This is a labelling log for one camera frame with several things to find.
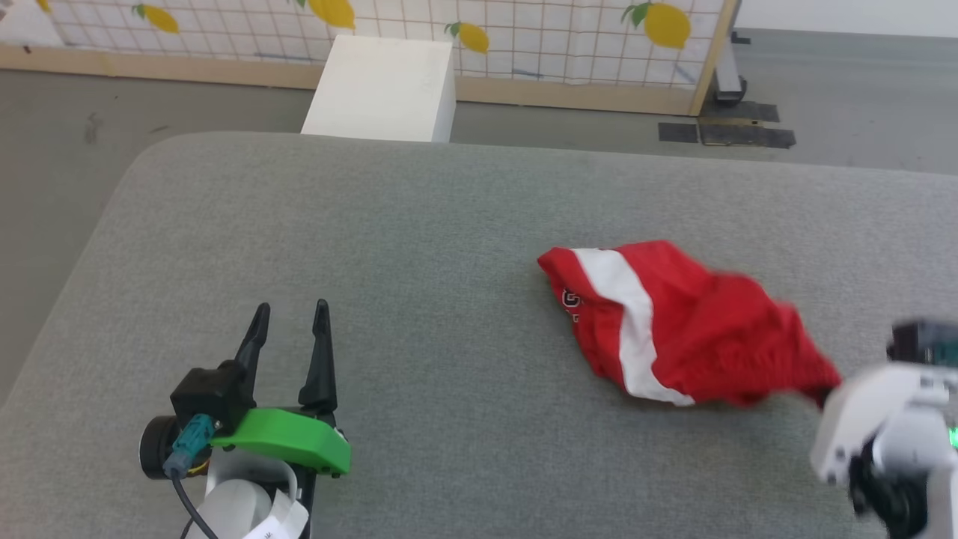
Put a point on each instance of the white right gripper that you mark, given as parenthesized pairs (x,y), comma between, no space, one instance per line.
(876,404)

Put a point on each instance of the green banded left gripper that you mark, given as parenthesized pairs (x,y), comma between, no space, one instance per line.
(292,438)

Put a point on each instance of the red garment with white stripe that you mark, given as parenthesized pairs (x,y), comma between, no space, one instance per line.
(703,329)

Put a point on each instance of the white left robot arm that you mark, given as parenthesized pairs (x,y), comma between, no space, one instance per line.
(232,509)

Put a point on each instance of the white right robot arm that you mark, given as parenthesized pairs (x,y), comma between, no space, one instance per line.
(939,494)

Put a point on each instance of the white rectangular box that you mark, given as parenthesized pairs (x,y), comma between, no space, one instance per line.
(382,86)

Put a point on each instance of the grey metal stand foot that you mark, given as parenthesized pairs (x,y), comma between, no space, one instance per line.
(730,78)

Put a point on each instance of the lemon print partition panel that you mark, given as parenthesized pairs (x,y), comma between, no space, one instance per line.
(539,52)

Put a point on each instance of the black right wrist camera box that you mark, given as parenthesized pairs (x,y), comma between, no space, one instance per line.
(924,343)

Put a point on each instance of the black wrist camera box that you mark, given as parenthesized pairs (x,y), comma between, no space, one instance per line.
(206,393)
(924,343)

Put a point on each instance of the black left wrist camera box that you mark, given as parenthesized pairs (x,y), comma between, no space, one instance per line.
(206,393)

